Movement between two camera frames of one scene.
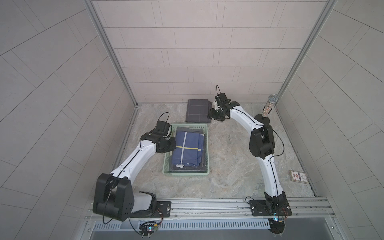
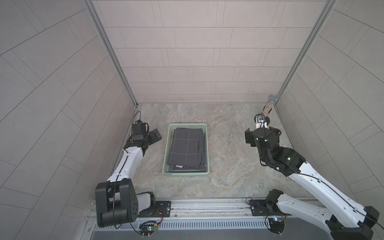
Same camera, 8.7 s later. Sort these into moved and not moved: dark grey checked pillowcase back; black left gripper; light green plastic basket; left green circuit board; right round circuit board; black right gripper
Moved: dark grey checked pillowcase back; black right gripper; black left gripper
Not moved: light green plastic basket; right round circuit board; left green circuit board
